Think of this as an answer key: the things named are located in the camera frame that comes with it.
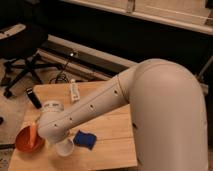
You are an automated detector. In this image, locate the white ceramic cup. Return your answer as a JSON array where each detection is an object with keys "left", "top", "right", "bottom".
[{"left": 56, "top": 138, "right": 74, "bottom": 157}]

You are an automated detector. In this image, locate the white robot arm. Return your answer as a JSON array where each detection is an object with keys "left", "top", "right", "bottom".
[{"left": 38, "top": 59, "right": 209, "bottom": 171}]

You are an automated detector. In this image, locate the blue eraser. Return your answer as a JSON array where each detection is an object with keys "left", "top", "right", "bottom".
[{"left": 73, "top": 131, "right": 97, "bottom": 150}]

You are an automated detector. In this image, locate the white tube bottle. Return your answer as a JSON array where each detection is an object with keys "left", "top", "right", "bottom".
[{"left": 70, "top": 79, "right": 80, "bottom": 102}]

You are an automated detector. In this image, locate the black remote control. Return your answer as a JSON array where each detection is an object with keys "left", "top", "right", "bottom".
[{"left": 26, "top": 88, "right": 42, "bottom": 109}]

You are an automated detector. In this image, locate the orange bowl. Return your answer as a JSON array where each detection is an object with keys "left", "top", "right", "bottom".
[{"left": 15, "top": 123, "right": 45, "bottom": 153}]

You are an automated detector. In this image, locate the black office chair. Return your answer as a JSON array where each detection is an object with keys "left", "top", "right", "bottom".
[{"left": 0, "top": 23, "right": 62, "bottom": 98}]

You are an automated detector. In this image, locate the long metal rail beam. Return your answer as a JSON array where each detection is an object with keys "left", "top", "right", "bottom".
[{"left": 41, "top": 35, "right": 136, "bottom": 77}]

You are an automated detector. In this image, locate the black cable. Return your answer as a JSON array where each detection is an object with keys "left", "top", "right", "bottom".
[{"left": 49, "top": 50, "right": 77, "bottom": 85}]

